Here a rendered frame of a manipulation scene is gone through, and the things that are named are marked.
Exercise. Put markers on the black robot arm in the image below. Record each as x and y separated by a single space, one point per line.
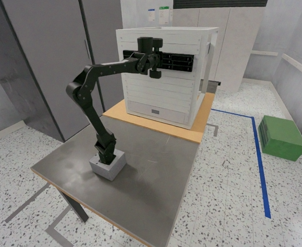
80 89

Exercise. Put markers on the tan wooden board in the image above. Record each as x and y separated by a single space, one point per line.
195 134

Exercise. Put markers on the white rack cabinet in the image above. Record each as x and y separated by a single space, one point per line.
172 99

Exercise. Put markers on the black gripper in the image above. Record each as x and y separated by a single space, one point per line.
157 55

